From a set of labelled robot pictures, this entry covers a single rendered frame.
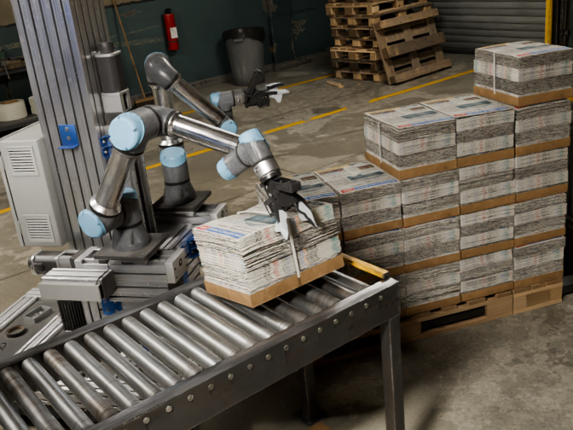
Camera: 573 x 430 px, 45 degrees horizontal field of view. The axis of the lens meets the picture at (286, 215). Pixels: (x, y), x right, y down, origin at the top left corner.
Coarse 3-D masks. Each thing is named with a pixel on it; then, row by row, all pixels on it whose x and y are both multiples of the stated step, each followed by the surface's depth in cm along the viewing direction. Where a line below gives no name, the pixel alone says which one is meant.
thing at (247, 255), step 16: (208, 224) 229; (224, 224) 225; (240, 224) 221; (256, 224) 218; (272, 224) 214; (208, 240) 222; (224, 240) 213; (240, 240) 207; (256, 240) 210; (272, 240) 214; (208, 256) 227; (224, 256) 218; (240, 256) 209; (256, 256) 211; (272, 256) 214; (208, 272) 230; (224, 272) 221; (240, 272) 213; (256, 272) 212; (272, 272) 215; (288, 272) 219; (240, 288) 215; (256, 288) 212
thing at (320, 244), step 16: (256, 208) 239; (320, 208) 224; (304, 224) 220; (320, 224) 224; (336, 224) 228; (304, 240) 221; (320, 240) 225; (336, 240) 229; (304, 256) 222; (320, 256) 226
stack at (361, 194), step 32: (512, 160) 323; (320, 192) 306; (352, 192) 303; (384, 192) 308; (416, 192) 313; (448, 192) 318; (480, 192) 323; (512, 192) 328; (352, 224) 309; (416, 224) 320; (448, 224) 323; (480, 224) 329; (512, 224) 335; (352, 256) 313; (384, 256) 319; (416, 256) 324; (480, 256) 335; (416, 288) 330; (448, 288) 336; (480, 288) 341; (416, 320) 336; (480, 320) 347; (352, 352) 331
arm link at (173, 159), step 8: (168, 152) 311; (176, 152) 310; (184, 152) 311; (160, 160) 311; (168, 160) 307; (176, 160) 308; (184, 160) 310; (168, 168) 309; (176, 168) 309; (184, 168) 311; (168, 176) 310; (176, 176) 310; (184, 176) 312
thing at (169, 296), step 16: (176, 288) 239; (192, 288) 239; (144, 304) 231; (112, 320) 223; (64, 336) 217; (80, 336) 216; (32, 352) 209; (0, 368) 203; (16, 368) 206; (48, 368) 212; (0, 384) 204; (32, 384) 210
